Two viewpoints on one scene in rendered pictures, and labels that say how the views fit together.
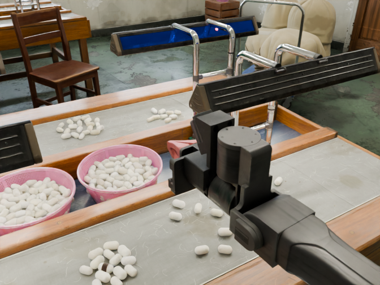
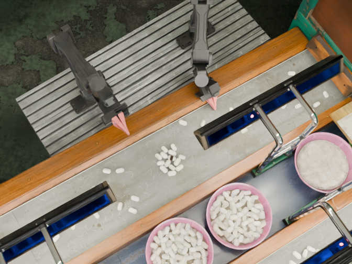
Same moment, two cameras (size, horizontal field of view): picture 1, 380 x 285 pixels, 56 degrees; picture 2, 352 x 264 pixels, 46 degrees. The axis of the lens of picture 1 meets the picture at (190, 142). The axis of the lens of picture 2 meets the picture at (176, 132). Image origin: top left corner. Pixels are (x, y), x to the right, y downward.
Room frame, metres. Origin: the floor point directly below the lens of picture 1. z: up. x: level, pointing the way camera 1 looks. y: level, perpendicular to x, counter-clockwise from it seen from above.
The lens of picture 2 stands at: (1.04, 0.19, 2.45)
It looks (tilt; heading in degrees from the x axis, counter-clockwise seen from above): 71 degrees down; 178
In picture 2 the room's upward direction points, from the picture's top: 2 degrees clockwise
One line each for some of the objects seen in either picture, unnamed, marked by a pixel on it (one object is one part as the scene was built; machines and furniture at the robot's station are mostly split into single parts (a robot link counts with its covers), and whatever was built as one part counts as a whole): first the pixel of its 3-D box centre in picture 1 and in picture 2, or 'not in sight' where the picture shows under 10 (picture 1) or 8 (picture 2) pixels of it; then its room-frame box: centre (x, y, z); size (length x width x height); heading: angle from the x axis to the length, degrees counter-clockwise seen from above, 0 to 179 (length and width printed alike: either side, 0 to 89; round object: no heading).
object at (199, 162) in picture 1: (208, 143); (109, 102); (0.46, -0.03, 1.13); 0.07 x 0.06 x 0.11; 125
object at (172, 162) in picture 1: (207, 174); (111, 108); (0.46, -0.03, 1.07); 0.10 x 0.07 x 0.07; 125
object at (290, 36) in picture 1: (286, 51); not in sight; (3.50, -0.96, 0.40); 0.74 x 0.56 x 0.38; 126
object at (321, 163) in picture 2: not in sight; (321, 165); (0.58, 0.84, 0.71); 0.22 x 0.22 x 0.06
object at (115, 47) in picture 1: (190, 33); not in sight; (1.39, 0.00, 1.08); 0.62 x 0.08 x 0.07; 120
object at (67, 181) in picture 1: (30, 206); (237, 216); (0.80, 0.46, 0.72); 0.27 x 0.27 x 0.10
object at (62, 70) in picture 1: (61, 69); not in sight; (2.81, 1.04, 0.45); 0.44 x 0.43 x 0.91; 145
